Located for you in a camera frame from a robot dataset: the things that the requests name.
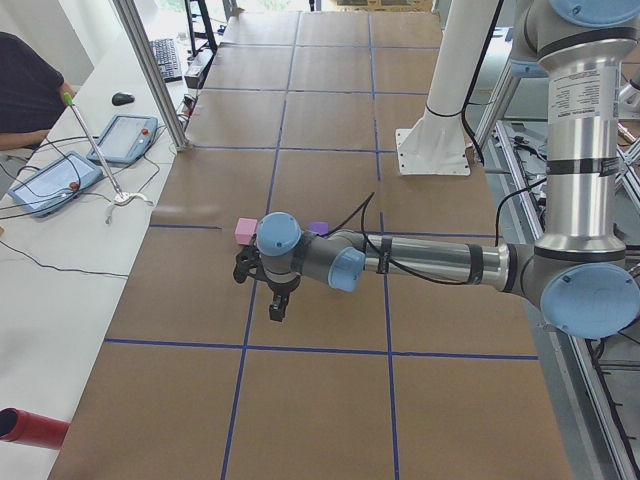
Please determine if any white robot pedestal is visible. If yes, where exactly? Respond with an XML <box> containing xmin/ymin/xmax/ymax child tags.
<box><xmin>396</xmin><ymin>0</ymin><xmax>502</xmax><ymax>176</ymax></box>

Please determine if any red tube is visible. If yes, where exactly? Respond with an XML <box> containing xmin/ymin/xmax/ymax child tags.
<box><xmin>1</xmin><ymin>408</ymin><xmax>70</xmax><ymax>450</ymax></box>

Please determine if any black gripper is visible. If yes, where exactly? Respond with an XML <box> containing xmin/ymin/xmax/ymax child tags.
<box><xmin>267</xmin><ymin>277</ymin><xmax>301</xmax><ymax>321</ymax></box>

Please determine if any aluminium frame post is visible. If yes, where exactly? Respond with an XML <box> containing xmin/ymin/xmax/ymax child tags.
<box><xmin>112</xmin><ymin>0</ymin><xmax>189</xmax><ymax>152</ymax></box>

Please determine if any silver rod green tip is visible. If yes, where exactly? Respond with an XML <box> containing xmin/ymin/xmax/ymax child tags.
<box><xmin>62</xmin><ymin>92</ymin><xmax>155</xmax><ymax>225</ymax></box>

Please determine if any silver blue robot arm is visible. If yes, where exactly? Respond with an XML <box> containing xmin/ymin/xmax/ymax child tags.
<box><xmin>254</xmin><ymin>1</ymin><xmax>639</xmax><ymax>339</ymax></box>

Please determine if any blue teach pendant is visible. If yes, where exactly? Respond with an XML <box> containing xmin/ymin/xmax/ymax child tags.
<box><xmin>8</xmin><ymin>151</ymin><xmax>103</xmax><ymax>217</ymax></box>
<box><xmin>96</xmin><ymin>115</ymin><xmax>158</xmax><ymax>165</ymax></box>

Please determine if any purple foam cube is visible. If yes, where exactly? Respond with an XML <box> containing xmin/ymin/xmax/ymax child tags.
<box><xmin>308</xmin><ymin>221</ymin><xmax>329</xmax><ymax>236</ymax></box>

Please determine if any pink foam cube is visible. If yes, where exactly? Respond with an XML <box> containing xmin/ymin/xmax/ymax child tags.
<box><xmin>234</xmin><ymin>217</ymin><xmax>258</xmax><ymax>246</ymax></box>

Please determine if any person in black shirt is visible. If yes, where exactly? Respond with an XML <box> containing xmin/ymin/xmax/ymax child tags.
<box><xmin>1</xmin><ymin>32</ymin><xmax>75</xmax><ymax>151</ymax></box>

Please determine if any near blue teach pendant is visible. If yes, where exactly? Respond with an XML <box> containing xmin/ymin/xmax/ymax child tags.
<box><xmin>8</xmin><ymin>151</ymin><xmax>103</xmax><ymax>217</ymax></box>

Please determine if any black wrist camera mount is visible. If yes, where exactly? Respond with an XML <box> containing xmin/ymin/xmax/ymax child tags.
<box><xmin>233</xmin><ymin>245</ymin><xmax>266</xmax><ymax>284</ymax></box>

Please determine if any black computer mouse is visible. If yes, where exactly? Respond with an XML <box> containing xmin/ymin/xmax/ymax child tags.
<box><xmin>111</xmin><ymin>92</ymin><xmax>135</xmax><ymax>106</ymax></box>

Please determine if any far blue teach pendant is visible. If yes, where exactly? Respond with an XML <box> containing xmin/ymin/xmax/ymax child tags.
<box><xmin>96</xmin><ymin>115</ymin><xmax>158</xmax><ymax>165</ymax></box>

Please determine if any black keyboard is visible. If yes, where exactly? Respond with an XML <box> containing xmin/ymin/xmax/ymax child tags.
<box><xmin>149</xmin><ymin>38</ymin><xmax>183</xmax><ymax>82</ymax></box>

